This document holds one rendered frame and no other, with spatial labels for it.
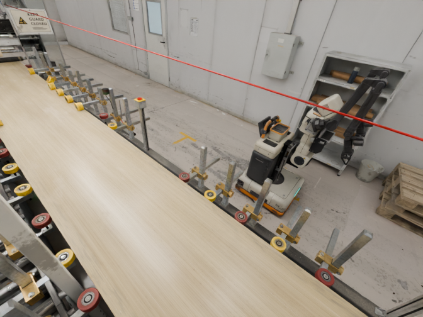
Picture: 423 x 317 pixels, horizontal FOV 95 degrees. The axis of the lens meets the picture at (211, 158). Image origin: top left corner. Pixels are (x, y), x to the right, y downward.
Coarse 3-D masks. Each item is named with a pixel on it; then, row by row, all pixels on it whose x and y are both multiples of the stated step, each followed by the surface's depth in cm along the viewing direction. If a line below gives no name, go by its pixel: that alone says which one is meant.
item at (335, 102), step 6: (330, 96) 171; (336, 96) 164; (324, 102) 164; (330, 102) 160; (336, 102) 159; (342, 102) 169; (318, 108) 168; (330, 108) 162; (336, 108) 159; (324, 114) 167; (330, 114) 164
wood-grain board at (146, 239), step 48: (0, 96) 214; (48, 96) 225; (48, 144) 157; (96, 144) 162; (48, 192) 120; (96, 192) 123; (144, 192) 127; (192, 192) 130; (96, 240) 100; (144, 240) 102; (192, 240) 104; (240, 240) 107; (144, 288) 85; (192, 288) 87; (240, 288) 89; (288, 288) 90
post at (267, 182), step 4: (268, 180) 111; (264, 184) 113; (268, 184) 111; (264, 188) 114; (268, 188) 113; (260, 192) 118; (264, 192) 116; (260, 196) 120; (264, 196) 117; (260, 200) 121; (264, 200) 123; (256, 204) 125; (260, 204) 123; (256, 208) 127; (260, 208) 124; (256, 212) 128; (252, 220) 134; (252, 224) 136
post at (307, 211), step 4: (308, 208) 103; (304, 212) 104; (308, 212) 102; (300, 216) 106; (304, 216) 105; (308, 216) 103; (300, 220) 108; (304, 220) 106; (296, 224) 111; (300, 224) 109; (296, 228) 112; (300, 228) 110; (292, 232) 115; (296, 232) 113; (288, 244) 122
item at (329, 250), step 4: (336, 228) 126; (332, 232) 126; (336, 232) 124; (332, 236) 121; (336, 236) 122; (332, 240) 119; (336, 240) 120; (328, 244) 120; (332, 244) 117; (328, 248) 115; (332, 248) 115; (328, 252) 113; (332, 252) 113; (320, 264) 110; (324, 264) 107; (324, 268) 106
